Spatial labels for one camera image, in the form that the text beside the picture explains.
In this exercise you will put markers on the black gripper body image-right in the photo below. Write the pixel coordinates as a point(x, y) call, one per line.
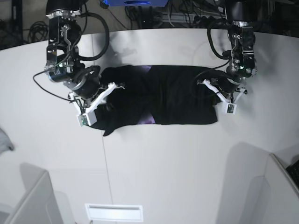
point(228, 85)

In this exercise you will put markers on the white bin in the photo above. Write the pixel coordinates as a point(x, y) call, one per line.
point(27, 196)
point(272, 198)

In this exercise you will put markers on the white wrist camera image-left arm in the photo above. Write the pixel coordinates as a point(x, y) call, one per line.
point(87, 119)

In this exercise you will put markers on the black T-shirt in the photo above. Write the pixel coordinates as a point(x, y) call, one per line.
point(163, 95)

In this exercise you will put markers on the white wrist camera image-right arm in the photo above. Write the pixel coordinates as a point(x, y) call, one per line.
point(230, 108)

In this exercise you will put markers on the white bin right front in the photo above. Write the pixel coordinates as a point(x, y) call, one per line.
point(272, 198)

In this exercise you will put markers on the white bin left front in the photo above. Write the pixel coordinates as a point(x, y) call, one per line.
point(27, 196)

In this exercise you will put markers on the black keyboard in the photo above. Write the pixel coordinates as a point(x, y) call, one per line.
point(293, 171)

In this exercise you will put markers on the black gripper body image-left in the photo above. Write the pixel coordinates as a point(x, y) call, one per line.
point(86, 82)

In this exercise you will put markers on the blue box at top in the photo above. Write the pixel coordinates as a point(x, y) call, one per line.
point(142, 3)

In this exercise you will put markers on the grey cloth at left edge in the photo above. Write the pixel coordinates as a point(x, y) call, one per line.
point(5, 142)

